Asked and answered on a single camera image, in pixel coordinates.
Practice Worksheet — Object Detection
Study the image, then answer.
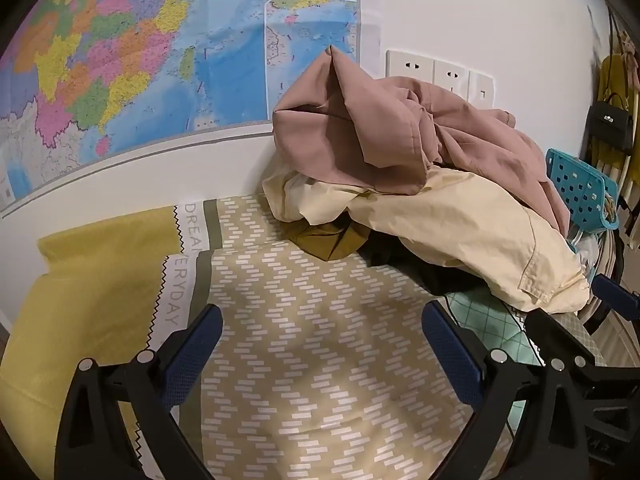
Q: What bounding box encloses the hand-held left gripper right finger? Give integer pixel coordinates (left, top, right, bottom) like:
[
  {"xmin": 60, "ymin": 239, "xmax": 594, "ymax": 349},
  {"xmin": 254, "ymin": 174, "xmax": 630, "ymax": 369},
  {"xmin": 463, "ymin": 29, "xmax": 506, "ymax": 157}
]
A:
[{"xmin": 421, "ymin": 301, "xmax": 587, "ymax": 480}]

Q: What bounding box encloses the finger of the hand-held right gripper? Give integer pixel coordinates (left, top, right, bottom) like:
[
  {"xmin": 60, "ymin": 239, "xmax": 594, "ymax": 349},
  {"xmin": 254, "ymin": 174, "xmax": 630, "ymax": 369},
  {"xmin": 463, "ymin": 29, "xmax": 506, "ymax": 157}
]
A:
[
  {"xmin": 591, "ymin": 274, "xmax": 640, "ymax": 323},
  {"xmin": 524, "ymin": 306, "xmax": 601, "ymax": 376}
]

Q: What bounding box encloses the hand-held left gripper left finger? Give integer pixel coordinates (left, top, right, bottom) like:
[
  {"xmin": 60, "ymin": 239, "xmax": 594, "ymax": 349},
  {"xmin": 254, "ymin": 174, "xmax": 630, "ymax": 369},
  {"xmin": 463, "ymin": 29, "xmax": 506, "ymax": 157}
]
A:
[{"xmin": 55, "ymin": 304, "xmax": 224, "ymax": 480}]

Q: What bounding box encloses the pink jacket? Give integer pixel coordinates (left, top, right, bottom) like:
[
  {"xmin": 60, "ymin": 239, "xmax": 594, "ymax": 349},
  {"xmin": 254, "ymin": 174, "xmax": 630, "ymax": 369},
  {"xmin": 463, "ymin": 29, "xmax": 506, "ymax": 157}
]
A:
[{"xmin": 272, "ymin": 45, "xmax": 572, "ymax": 237}]

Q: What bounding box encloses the beige striped cloth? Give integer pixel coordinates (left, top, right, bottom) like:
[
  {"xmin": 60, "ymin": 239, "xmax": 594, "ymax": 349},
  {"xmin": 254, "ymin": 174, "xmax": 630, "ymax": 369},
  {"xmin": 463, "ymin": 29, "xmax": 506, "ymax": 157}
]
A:
[{"xmin": 580, "ymin": 230, "xmax": 627, "ymax": 333}]

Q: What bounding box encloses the mint green checked cloth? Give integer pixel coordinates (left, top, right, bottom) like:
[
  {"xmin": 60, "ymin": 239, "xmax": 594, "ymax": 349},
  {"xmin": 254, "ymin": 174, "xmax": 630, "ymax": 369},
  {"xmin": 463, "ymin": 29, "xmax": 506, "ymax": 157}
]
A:
[{"xmin": 439, "ymin": 291, "xmax": 557, "ymax": 368}]

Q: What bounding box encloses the black garment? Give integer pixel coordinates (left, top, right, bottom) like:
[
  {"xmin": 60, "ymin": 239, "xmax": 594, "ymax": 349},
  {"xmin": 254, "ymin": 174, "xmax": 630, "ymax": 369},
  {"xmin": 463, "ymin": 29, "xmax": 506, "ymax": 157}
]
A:
[{"xmin": 366, "ymin": 234, "xmax": 501, "ymax": 306}]

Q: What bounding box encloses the blue plastic basket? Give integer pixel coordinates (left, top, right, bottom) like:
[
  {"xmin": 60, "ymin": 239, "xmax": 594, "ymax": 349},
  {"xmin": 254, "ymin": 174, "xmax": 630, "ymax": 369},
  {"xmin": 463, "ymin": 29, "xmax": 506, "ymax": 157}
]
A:
[{"xmin": 545, "ymin": 148, "xmax": 621, "ymax": 232}]

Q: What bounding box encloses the yellow beige patterned quilt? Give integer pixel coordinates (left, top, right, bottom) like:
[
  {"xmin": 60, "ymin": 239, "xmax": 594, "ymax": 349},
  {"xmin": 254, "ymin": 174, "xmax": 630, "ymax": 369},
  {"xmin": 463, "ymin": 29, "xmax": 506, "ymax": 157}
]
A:
[{"xmin": 0, "ymin": 240, "xmax": 546, "ymax": 480}]

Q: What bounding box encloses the cream jacket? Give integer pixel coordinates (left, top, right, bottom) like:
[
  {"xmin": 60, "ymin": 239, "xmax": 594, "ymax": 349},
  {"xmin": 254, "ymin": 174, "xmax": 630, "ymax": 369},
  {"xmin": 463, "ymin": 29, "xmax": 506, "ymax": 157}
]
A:
[{"xmin": 262, "ymin": 165, "xmax": 592, "ymax": 315}]

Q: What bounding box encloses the olive brown garment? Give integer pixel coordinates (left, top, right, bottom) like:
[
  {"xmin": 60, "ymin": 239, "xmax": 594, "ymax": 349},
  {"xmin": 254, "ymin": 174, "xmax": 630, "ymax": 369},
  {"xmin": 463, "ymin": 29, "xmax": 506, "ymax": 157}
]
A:
[{"xmin": 282, "ymin": 220, "xmax": 373, "ymax": 262}]

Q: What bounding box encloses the black handbag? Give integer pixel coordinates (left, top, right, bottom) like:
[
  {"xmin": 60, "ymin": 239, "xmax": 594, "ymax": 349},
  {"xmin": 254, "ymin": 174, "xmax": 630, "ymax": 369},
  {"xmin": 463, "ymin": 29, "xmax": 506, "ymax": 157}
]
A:
[{"xmin": 585, "ymin": 92, "xmax": 637, "ymax": 155}]

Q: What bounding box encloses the yellow hanging garment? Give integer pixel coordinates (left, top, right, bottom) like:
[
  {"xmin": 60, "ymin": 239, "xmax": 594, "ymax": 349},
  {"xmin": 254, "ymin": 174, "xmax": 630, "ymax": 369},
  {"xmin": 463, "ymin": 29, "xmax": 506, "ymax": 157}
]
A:
[{"xmin": 596, "ymin": 52, "xmax": 640, "ymax": 201}]

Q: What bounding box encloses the colourful wall map poster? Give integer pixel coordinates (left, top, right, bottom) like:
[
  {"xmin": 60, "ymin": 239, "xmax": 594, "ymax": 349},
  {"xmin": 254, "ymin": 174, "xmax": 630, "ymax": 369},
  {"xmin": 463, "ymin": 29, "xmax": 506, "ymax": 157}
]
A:
[{"xmin": 0, "ymin": 0, "xmax": 383, "ymax": 218}]

